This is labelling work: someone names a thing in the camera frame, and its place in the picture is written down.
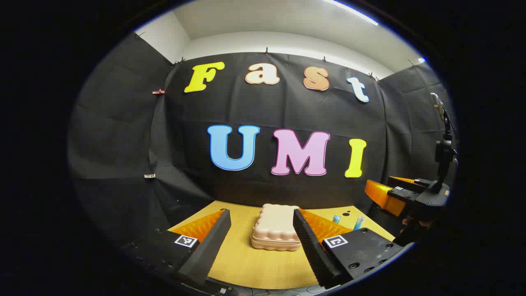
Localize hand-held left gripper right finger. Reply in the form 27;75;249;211
293;208;405;289

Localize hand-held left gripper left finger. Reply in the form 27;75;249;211
121;209;232;288

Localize black backdrop cloth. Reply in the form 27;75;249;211
68;33;459;247

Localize beige hard-shell suitcase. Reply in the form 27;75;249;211
251;203;302;252

